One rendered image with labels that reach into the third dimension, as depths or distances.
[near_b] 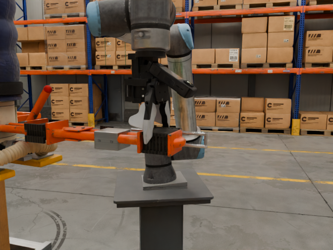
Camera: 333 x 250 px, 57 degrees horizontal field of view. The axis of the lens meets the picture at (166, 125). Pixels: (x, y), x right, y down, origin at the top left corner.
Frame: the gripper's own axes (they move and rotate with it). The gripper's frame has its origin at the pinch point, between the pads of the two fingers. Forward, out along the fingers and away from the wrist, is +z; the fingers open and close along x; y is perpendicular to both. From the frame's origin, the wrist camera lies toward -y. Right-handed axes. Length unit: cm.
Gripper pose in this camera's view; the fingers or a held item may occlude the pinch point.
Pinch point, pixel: (159, 137)
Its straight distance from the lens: 73.2
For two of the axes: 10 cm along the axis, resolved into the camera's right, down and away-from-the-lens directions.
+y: -9.2, -0.6, 4.0
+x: -4.0, 1.3, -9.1
